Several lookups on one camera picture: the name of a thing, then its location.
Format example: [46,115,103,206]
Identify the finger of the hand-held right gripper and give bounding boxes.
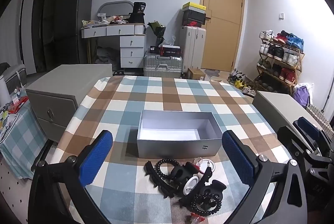
[294,117,330,151]
[277,125,317,170]

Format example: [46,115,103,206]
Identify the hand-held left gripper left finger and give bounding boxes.
[28,130,113,224]

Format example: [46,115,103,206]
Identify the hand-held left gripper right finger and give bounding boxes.
[221,130,314,224]

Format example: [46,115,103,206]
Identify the red clear hair clip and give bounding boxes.
[189,212,206,223]
[193,158,216,175]

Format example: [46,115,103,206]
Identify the large black hair claw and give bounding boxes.
[180,169,227,214]

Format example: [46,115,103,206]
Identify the black spiral hair tie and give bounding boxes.
[192,191,223,216]
[156,159,180,180]

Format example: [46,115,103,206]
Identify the white pin badge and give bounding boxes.
[183,176,200,195]

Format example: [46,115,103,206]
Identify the small black hair claw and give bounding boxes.
[170,163,199,184]

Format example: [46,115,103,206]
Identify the silver cardboard box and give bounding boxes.
[137,110,223,159]

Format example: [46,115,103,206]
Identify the long black hair claw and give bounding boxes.
[144,161,183,199]

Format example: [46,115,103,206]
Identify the wicker basket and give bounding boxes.
[305,104,334,137]

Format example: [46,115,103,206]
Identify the purple bag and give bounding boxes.
[292,82,314,108]

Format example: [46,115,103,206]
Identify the grey drawer cabinet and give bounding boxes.
[252,91,334,141]
[25,64,113,143]

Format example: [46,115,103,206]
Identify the wooden shoe rack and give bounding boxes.
[254,31,305,95]

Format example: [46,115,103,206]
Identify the pile of shoes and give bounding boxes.
[226,69,257,97]

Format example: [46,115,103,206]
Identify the rows of sneakers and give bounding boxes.
[258,29,305,91]

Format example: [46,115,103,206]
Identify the teal checked cloth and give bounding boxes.
[0,103,49,180]

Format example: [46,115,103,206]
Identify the small floor rug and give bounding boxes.
[204,69,221,82]

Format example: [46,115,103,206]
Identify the white perforated board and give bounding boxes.
[0,156,34,224]

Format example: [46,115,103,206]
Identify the checkered tablecloth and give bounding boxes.
[49,75,293,224]

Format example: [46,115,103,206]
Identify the brown cardboard box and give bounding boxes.
[186,68,206,81]

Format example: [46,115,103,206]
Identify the pile of small colourful items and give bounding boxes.
[0,87,30,130]

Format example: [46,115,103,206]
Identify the grey crumpled cloth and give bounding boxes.
[95,47,122,68]

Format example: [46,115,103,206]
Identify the silver suitcase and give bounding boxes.
[143,53,183,77]

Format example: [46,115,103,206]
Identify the grey striped bag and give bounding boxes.
[2,63,28,92]

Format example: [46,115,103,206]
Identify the white suitcase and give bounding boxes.
[180,26,206,73]

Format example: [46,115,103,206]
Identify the white dressing table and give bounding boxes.
[81,23,147,69]

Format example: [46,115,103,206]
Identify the wooden door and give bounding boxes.
[200,0,246,72]

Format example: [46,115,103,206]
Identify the black box with red stripe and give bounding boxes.
[159,44,182,56]

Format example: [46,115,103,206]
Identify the dark grey fridge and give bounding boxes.
[53,0,93,72]

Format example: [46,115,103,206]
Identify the pile of dressing table clutter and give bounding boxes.
[82,13,130,28]

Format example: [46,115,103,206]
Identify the red black shoe box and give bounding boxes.
[183,19,204,27]

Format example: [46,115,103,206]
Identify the dark wrapped flower bouquet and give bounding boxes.
[147,20,167,45]

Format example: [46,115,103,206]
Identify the dark wardrobe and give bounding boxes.
[20,0,69,74]

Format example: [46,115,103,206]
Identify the arched mirror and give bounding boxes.
[98,0,134,22]

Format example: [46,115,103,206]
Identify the black bag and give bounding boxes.
[129,2,146,24]

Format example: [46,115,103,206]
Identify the yellow lid shoe box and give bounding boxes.
[182,2,206,11]

